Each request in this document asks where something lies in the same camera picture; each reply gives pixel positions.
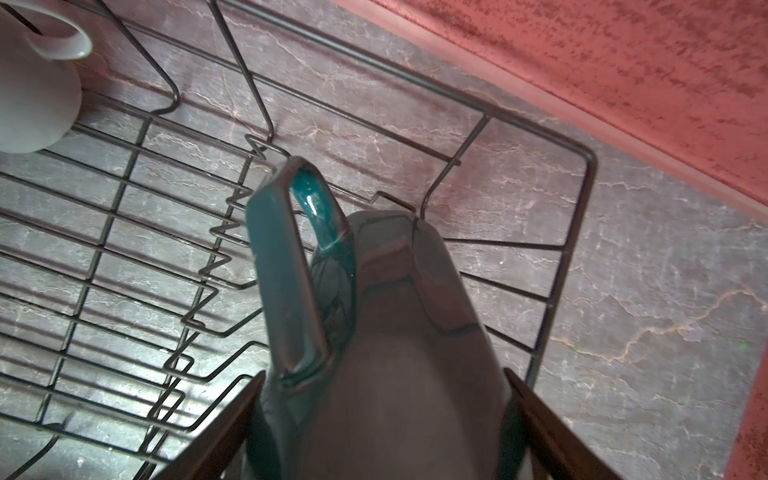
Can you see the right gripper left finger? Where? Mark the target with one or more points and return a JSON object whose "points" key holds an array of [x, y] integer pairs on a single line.
{"points": [[218, 452]]}

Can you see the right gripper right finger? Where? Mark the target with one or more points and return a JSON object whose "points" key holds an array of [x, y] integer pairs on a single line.
{"points": [[561, 454]]}

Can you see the dark green mug white inside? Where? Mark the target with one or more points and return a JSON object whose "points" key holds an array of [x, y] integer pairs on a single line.
{"points": [[380, 367]]}

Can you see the grey white mug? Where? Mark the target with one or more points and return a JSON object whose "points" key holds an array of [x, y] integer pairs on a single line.
{"points": [[41, 92]]}

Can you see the black wire dish rack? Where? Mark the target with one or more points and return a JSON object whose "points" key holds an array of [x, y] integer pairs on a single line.
{"points": [[130, 312]]}

